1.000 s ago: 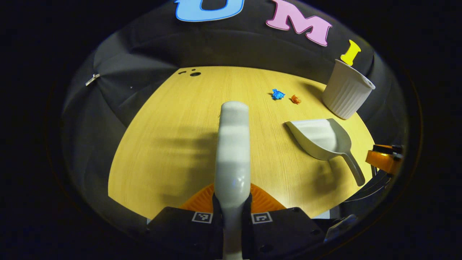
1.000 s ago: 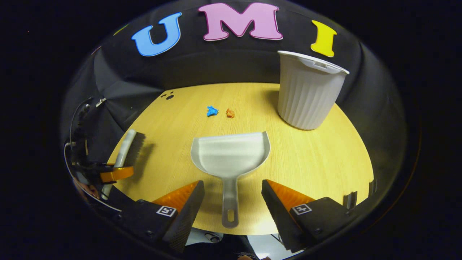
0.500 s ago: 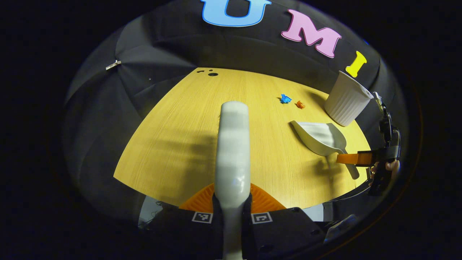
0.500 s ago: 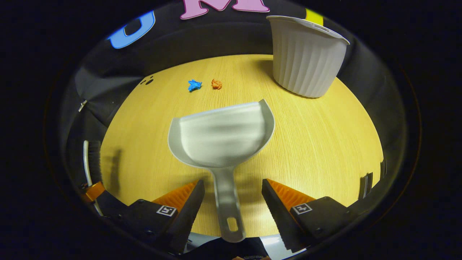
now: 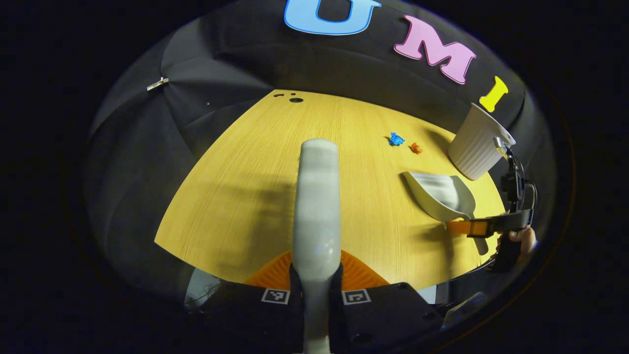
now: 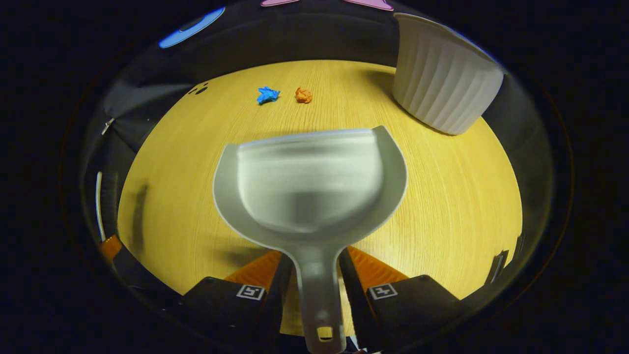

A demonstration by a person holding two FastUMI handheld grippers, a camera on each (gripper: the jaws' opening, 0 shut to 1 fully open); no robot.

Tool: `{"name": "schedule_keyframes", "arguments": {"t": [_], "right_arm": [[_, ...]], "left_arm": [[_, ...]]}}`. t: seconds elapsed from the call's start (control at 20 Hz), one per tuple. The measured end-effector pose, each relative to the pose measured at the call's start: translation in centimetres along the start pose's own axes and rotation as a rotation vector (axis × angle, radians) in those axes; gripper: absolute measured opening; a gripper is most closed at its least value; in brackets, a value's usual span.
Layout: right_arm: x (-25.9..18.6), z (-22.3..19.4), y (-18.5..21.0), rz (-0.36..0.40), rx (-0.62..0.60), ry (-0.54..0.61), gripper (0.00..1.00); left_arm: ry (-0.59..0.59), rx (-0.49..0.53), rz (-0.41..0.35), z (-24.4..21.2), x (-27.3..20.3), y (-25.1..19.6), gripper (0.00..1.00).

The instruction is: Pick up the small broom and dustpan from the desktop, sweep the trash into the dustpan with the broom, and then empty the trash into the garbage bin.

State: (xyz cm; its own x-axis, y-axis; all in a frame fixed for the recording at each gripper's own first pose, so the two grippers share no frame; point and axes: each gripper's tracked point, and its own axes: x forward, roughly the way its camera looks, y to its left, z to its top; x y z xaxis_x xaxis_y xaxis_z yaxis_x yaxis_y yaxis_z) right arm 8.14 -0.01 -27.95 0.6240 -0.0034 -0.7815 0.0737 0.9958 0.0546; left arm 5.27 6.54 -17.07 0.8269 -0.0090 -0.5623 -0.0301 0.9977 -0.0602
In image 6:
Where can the white dustpan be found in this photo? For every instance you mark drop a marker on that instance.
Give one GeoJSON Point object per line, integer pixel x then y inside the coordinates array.
{"type": "Point", "coordinates": [314, 191]}

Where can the blue paper trash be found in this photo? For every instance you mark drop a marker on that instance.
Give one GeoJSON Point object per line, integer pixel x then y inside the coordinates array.
{"type": "Point", "coordinates": [267, 95]}

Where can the white ribbed garbage bin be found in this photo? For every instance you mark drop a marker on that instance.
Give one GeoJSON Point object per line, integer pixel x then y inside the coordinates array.
{"type": "Point", "coordinates": [442, 78]}

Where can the orange paper trash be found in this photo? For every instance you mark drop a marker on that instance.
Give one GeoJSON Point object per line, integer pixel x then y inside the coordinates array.
{"type": "Point", "coordinates": [303, 95]}

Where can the wooden desktop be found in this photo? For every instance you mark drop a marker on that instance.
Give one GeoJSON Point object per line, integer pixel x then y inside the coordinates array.
{"type": "Point", "coordinates": [442, 196]}

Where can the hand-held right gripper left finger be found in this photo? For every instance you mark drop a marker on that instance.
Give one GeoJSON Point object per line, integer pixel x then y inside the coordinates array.
{"type": "Point", "coordinates": [282, 290]}

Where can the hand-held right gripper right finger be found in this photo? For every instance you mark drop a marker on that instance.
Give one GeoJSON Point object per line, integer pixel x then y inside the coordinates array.
{"type": "Point", "coordinates": [356, 300]}

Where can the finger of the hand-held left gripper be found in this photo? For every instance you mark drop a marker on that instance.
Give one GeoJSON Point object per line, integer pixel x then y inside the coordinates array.
{"type": "Point", "coordinates": [128, 268]}

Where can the black desk edge bracket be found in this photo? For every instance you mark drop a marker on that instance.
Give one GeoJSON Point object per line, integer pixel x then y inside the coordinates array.
{"type": "Point", "coordinates": [498, 268]}

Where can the silver metal clip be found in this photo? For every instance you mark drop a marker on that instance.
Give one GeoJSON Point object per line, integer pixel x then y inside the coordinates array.
{"type": "Point", "coordinates": [107, 126]}

